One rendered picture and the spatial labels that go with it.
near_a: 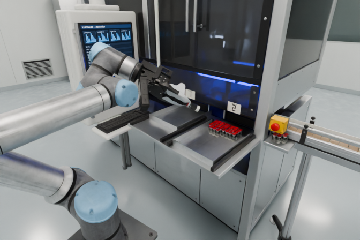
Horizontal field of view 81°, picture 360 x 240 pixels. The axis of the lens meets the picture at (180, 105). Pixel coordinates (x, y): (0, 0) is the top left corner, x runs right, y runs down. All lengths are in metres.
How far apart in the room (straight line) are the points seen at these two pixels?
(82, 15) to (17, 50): 4.62
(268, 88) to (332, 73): 4.68
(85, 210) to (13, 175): 0.20
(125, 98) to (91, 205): 0.32
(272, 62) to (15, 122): 0.99
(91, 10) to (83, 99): 1.02
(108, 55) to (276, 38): 0.74
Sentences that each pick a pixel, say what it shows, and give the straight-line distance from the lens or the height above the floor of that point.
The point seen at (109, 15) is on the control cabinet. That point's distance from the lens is 1.57.
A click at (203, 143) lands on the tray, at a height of 0.88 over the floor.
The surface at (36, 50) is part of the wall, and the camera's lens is 6.10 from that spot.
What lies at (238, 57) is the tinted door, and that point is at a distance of 1.19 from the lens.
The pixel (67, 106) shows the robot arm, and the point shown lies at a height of 1.32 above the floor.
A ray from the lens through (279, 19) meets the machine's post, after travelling 1.09.
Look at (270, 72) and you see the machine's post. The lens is 1.12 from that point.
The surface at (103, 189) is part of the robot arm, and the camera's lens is 0.73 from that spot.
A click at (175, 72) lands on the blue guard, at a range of 1.50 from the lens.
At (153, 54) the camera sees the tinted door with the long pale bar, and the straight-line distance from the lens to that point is 1.67.
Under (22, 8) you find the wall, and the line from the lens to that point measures 6.05.
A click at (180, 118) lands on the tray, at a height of 0.88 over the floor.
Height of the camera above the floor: 1.50
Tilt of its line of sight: 22 degrees down
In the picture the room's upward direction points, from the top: straight up
